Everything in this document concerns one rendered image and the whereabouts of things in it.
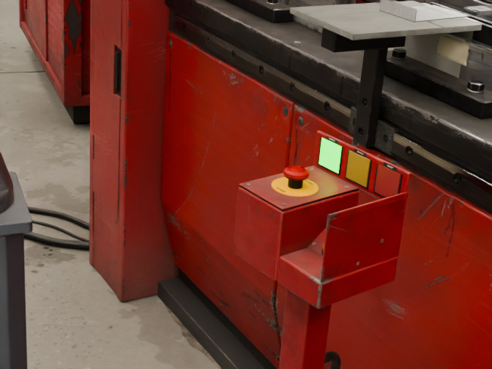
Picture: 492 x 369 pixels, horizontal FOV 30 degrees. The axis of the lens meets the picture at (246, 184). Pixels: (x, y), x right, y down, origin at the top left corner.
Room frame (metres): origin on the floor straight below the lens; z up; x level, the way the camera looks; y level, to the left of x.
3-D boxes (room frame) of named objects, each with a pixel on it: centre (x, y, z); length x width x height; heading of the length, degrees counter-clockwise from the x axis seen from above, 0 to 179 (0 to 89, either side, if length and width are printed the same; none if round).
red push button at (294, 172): (1.28, -0.07, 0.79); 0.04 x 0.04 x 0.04
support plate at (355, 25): (1.52, -0.21, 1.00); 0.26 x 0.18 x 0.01; 121
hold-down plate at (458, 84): (1.53, -0.31, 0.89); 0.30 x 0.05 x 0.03; 31
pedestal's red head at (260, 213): (1.25, -0.11, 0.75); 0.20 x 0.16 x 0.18; 40
